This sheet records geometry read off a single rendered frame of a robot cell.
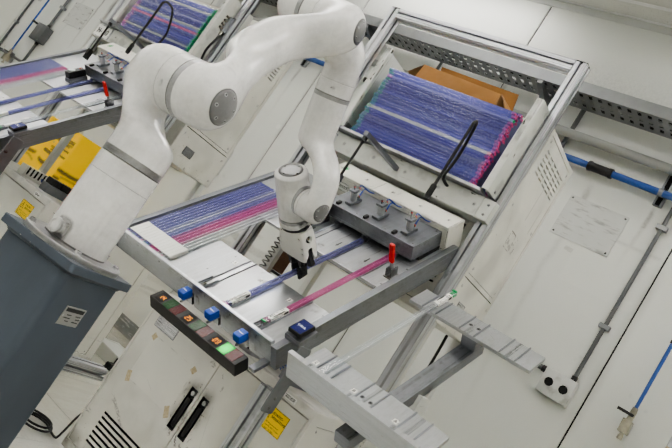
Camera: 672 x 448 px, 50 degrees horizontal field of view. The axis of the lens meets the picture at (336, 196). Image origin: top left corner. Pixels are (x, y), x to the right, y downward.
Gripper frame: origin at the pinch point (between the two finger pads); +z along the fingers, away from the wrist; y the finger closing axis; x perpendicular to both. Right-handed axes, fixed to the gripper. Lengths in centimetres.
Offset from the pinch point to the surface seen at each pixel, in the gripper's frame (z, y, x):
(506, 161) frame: -14, -22, -63
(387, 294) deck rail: 4.5, -20.9, -12.1
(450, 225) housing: 0.3, -18.0, -42.9
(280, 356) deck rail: -1.7, -20.9, 25.4
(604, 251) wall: 91, -14, -175
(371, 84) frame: -16, 38, -71
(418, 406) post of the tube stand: 1, -52, 13
